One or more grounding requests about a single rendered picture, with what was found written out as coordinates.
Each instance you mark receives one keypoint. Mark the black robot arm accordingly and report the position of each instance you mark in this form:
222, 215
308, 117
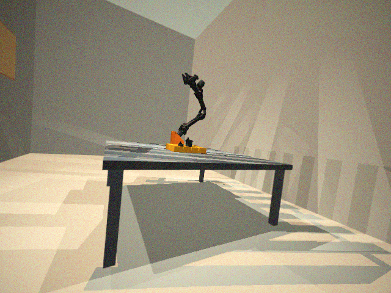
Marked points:
199, 95

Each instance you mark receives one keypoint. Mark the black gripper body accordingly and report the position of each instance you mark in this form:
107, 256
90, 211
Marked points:
191, 82

